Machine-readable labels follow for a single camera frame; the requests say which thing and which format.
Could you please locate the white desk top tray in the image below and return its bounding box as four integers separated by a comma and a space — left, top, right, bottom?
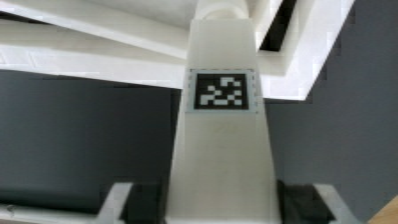
0, 0, 287, 61

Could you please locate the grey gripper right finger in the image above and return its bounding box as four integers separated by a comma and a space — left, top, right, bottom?
278, 181, 363, 224

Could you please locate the white front barrier rail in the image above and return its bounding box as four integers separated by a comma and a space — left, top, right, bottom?
0, 20, 185, 89

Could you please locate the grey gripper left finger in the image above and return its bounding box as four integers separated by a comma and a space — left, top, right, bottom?
95, 182, 162, 224

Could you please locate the white right barrier rail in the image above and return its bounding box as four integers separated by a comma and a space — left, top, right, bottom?
258, 0, 356, 101

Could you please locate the white desk leg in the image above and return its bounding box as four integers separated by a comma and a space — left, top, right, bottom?
166, 0, 283, 224

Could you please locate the white barrier rail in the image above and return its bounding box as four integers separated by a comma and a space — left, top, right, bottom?
0, 20, 185, 89
258, 0, 356, 101

